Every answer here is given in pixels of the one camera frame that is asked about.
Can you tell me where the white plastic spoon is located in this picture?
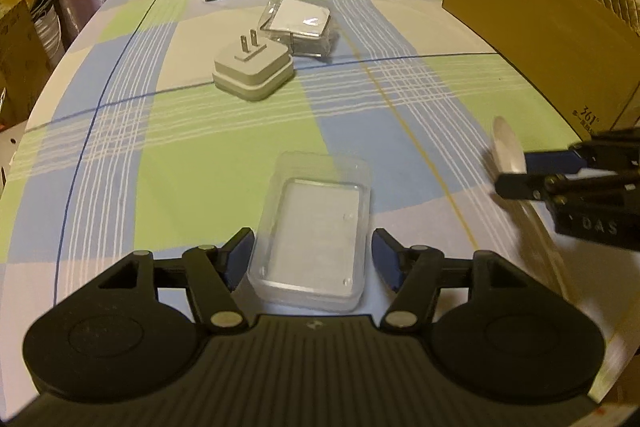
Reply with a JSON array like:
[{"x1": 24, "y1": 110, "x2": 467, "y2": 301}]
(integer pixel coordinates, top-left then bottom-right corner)
[{"x1": 491, "y1": 116, "x2": 576, "y2": 303}]

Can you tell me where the brown carton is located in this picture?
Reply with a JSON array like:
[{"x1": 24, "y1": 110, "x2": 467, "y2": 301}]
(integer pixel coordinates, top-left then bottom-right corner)
[{"x1": 0, "y1": 0, "x2": 51, "y2": 128}]

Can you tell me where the clear case with white pad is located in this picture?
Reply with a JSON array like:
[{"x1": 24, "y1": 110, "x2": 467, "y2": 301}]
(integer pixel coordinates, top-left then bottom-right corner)
[{"x1": 257, "y1": 0, "x2": 342, "y2": 58}]

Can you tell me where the metal pot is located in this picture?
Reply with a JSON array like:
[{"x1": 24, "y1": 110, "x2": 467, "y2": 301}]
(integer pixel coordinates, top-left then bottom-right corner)
[{"x1": 30, "y1": 0, "x2": 66, "y2": 58}]

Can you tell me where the brown cardboard box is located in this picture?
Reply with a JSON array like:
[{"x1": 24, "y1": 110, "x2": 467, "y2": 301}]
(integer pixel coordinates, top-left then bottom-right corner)
[{"x1": 442, "y1": 0, "x2": 640, "y2": 132}]

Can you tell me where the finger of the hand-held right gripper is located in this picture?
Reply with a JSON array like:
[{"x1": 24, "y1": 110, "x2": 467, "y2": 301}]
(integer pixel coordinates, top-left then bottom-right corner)
[
  {"x1": 495, "y1": 169, "x2": 640, "y2": 202},
  {"x1": 524, "y1": 131, "x2": 640, "y2": 174}
]

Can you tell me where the white charger plug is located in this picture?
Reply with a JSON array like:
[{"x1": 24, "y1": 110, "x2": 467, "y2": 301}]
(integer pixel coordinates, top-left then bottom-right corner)
[{"x1": 212, "y1": 31, "x2": 296, "y2": 102}]

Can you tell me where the clear plastic tray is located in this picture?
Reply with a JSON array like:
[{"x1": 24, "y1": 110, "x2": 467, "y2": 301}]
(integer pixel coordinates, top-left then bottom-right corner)
[{"x1": 247, "y1": 151, "x2": 375, "y2": 313}]

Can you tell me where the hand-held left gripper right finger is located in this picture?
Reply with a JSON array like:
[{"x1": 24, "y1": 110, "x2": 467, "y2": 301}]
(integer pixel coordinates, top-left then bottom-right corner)
[{"x1": 372, "y1": 228, "x2": 531, "y2": 334}]

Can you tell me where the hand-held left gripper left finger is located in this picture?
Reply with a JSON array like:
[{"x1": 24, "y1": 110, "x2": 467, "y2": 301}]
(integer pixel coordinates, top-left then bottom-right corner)
[{"x1": 97, "y1": 228, "x2": 257, "y2": 334}]

